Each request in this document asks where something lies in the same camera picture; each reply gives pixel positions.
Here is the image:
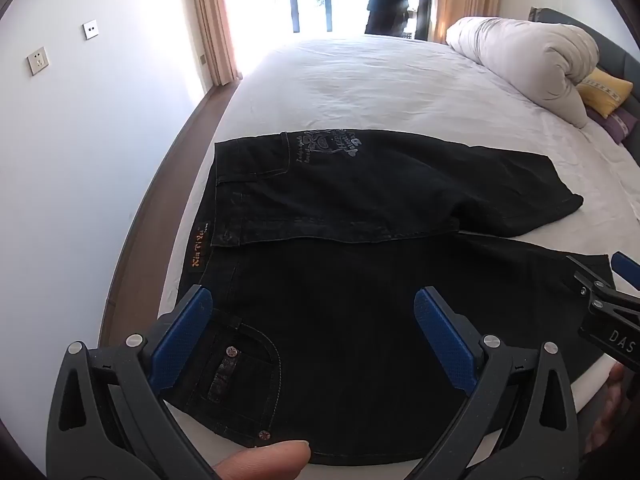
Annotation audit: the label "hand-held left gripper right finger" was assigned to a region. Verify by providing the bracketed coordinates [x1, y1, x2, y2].
[412, 286, 593, 480]

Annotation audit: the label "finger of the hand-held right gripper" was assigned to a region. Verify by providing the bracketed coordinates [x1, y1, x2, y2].
[611, 252, 640, 292]
[565, 255, 619, 307]

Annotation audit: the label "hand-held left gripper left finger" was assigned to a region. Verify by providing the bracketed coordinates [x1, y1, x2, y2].
[46, 285, 236, 480]

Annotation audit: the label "black denim pants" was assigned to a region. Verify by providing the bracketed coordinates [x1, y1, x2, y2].
[167, 129, 617, 466]

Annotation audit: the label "person's right hand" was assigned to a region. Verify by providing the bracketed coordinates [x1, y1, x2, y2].
[585, 362, 626, 461]

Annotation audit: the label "purple pillow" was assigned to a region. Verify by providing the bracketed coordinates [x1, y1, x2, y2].
[586, 107, 640, 147]

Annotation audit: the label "yellow pillow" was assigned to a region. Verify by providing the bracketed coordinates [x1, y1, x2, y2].
[575, 69, 633, 120]

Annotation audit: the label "grey padded headboard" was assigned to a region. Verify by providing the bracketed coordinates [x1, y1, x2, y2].
[530, 7, 640, 83]

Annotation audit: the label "rolled white duvet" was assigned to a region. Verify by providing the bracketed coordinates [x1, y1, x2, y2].
[445, 16, 600, 129]

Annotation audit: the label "bed with white sheet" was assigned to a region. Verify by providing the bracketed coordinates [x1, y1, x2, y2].
[97, 34, 640, 461]

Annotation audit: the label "white wall socket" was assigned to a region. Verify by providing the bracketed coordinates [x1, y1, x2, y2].
[27, 47, 51, 77]

